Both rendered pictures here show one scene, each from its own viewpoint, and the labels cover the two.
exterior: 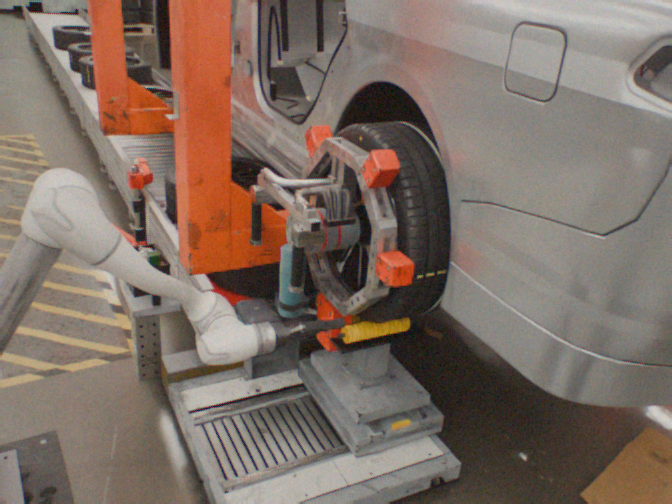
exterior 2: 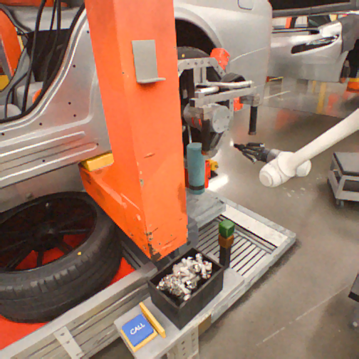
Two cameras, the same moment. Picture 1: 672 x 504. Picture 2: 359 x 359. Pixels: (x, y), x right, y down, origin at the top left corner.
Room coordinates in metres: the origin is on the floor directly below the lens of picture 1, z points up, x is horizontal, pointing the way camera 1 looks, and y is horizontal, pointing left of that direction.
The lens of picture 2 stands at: (2.21, 1.18, 1.15)
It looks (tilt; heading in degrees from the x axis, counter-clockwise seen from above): 29 degrees down; 261
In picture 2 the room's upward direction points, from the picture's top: 4 degrees counter-clockwise
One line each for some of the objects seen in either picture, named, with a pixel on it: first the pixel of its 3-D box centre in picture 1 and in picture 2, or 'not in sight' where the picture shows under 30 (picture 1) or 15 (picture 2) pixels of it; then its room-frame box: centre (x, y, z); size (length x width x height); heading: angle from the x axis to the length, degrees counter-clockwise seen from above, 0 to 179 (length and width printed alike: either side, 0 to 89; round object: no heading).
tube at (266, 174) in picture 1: (298, 167); (197, 81); (1.94, 0.14, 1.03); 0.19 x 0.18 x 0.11; 119
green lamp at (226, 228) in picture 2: (153, 258); (226, 228); (1.98, 0.63, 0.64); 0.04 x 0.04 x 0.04; 29
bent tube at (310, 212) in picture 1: (326, 188); (227, 77); (1.76, 0.05, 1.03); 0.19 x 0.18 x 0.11; 119
